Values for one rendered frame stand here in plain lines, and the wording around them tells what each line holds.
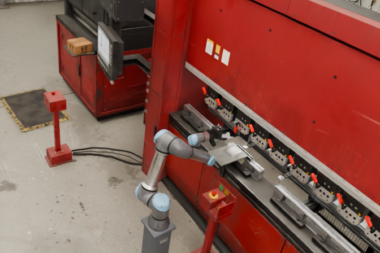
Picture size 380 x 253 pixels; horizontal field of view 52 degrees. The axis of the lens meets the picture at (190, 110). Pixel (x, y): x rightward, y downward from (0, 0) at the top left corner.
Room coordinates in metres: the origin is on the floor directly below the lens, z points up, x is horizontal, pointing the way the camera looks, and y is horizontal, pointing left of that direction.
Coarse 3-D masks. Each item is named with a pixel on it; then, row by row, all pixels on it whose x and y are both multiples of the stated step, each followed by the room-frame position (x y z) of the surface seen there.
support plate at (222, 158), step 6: (216, 150) 2.45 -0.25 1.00; (222, 150) 2.47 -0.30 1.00; (240, 150) 2.51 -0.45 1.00; (216, 156) 2.38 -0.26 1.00; (222, 156) 2.39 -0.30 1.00; (228, 156) 2.40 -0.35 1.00; (234, 156) 2.41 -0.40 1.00; (240, 156) 2.42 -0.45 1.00; (246, 156) 2.44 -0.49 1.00; (222, 162) 2.32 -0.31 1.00; (228, 162) 2.33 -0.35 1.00
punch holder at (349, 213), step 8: (344, 192) 1.80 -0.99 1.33; (344, 200) 1.78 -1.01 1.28; (352, 200) 1.75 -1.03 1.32; (336, 208) 1.80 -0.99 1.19; (352, 208) 1.73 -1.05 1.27; (360, 208) 1.70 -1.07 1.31; (368, 208) 1.71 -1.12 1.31; (344, 216) 1.75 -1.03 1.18; (352, 216) 1.71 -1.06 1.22; (360, 216) 1.69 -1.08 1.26
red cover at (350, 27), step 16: (256, 0) 2.60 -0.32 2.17; (272, 0) 2.50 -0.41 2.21; (288, 0) 2.39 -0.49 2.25; (304, 0) 2.31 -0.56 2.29; (320, 0) 2.31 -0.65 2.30; (304, 16) 2.28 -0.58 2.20; (320, 16) 2.20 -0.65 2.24; (336, 16) 2.12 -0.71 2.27; (352, 16) 2.06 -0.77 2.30; (336, 32) 2.10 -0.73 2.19; (352, 32) 2.03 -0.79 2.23; (368, 32) 1.96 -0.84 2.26; (368, 48) 1.94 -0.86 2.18
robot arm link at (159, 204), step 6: (150, 198) 1.85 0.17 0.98; (156, 198) 1.83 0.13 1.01; (162, 198) 1.84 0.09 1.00; (168, 198) 1.85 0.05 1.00; (150, 204) 1.82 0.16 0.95; (156, 204) 1.79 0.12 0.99; (162, 204) 1.79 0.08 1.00; (168, 204) 1.81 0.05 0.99; (156, 210) 1.78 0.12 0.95; (162, 210) 1.78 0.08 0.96; (168, 210) 1.81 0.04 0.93; (156, 216) 1.78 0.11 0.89; (162, 216) 1.78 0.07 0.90
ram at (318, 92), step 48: (240, 0) 2.74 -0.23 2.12; (192, 48) 3.11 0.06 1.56; (240, 48) 2.67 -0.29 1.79; (288, 48) 2.34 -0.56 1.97; (336, 48) 2.09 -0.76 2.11; (240, 96) 2.58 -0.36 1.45; (288, 96) 2.26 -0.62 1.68; (336, 96) 2.01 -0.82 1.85; (288, 144) 2.17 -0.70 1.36; (336, 144) 1.92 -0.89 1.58
